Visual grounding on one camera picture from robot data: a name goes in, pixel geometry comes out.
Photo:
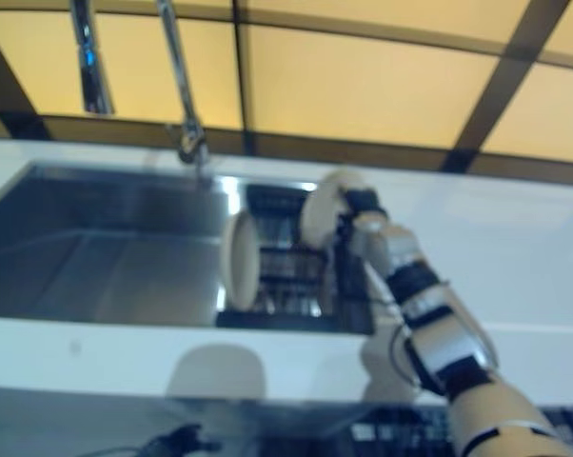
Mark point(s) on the white round plate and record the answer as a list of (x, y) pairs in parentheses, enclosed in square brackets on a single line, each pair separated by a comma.
[(322, 209), (241, 262)]

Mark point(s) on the black steel dish rack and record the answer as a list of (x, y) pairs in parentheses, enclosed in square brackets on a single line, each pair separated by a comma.
[(286, 281)]

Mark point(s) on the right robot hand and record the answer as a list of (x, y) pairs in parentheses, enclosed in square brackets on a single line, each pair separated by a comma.
[(362, 201)]

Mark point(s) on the chrome gooseneck faucet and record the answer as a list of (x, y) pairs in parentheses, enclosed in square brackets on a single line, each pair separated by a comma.
[(182, 71)]

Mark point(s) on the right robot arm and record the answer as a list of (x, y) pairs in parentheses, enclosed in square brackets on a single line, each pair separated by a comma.
[(439, 333)]

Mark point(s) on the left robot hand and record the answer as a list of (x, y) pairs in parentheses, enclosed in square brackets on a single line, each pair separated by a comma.
[(177, 445)]

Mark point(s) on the stainless steel sink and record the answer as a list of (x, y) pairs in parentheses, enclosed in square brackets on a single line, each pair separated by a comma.
[(101, 252)]

